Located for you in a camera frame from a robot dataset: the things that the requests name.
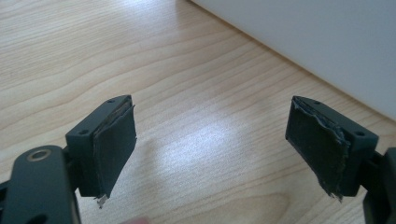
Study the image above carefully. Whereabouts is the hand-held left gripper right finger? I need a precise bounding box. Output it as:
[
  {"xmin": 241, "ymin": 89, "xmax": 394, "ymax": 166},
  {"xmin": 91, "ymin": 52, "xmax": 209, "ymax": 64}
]
[{"xmin": 285, "ymin": 95, "xmax": 380, "ymax": 203}]

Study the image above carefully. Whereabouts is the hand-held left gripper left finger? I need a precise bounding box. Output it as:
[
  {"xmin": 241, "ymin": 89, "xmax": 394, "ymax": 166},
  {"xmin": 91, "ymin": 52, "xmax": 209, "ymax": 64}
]
[{"xmin": 64, "ymin": 94, "xmax": 138, "ymax": 209}]

